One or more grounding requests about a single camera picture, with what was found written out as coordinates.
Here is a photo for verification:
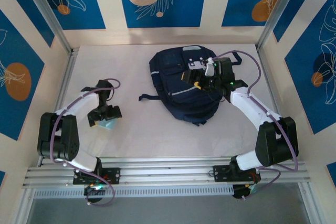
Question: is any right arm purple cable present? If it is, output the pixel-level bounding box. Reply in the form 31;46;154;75
216;49;300;201

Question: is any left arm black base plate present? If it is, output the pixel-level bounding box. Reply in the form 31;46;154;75
72;167;121;186

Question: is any aluminium frame post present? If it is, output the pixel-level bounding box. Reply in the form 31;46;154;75
13;188;37;224
18;0;74;55
297;183;326;224
256;0;308;51

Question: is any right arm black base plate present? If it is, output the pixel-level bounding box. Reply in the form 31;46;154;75
213;165;262;183

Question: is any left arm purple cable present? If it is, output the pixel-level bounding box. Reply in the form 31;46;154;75
49;78;121;207

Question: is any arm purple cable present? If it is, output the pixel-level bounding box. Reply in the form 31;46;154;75
216;49;300;201
49;78;121;207

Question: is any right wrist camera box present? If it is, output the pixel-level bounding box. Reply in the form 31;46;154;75
204;57;216;77

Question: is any light green sticky note pad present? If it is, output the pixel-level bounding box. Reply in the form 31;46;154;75
97;118;118;132

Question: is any navy blue student backpack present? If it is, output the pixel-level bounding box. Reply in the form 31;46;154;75
138;45;244;127

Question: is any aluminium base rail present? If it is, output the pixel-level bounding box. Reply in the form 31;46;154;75
22;156;312;189

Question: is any grey slotted cable duct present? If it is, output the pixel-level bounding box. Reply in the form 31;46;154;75
33;184;235;199

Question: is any aluminium side rail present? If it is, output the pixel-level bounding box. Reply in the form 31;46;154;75
37;47;79;167
256;47;298;162

